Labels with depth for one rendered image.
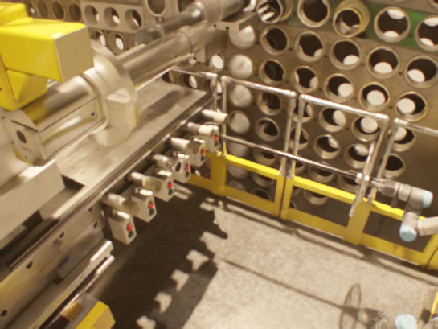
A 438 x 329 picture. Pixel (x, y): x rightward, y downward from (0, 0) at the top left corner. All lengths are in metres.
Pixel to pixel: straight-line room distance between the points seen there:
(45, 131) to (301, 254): 1.94
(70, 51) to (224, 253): 1.94
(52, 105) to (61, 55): 0.31
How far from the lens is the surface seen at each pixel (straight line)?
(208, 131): 2.01
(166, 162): 1.80
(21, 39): 0.87
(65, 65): 0.81
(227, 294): 2.31
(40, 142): 1.05
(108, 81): 1.16
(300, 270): 2.46
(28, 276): 1.59
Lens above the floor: 1.97
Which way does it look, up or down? 38 degrees down
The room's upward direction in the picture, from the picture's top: straight up
